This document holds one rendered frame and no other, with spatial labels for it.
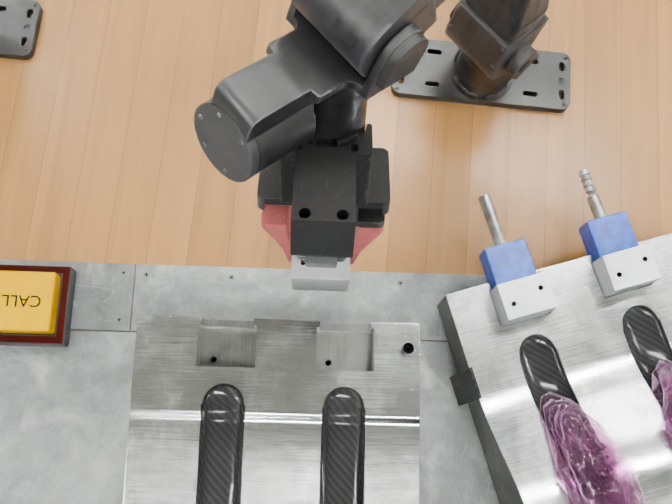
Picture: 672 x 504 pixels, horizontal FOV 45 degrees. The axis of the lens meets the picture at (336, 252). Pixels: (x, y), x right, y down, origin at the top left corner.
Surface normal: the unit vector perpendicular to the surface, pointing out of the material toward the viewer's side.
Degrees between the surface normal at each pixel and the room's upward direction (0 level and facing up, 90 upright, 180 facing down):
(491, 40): 79
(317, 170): 29
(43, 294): 0
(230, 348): 0
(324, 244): 62
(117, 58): 0
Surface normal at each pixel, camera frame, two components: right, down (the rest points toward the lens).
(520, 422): -0.08, -0.63
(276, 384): 0.04, -0.25
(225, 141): -0.69, 0.51
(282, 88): 0.29, -0.46
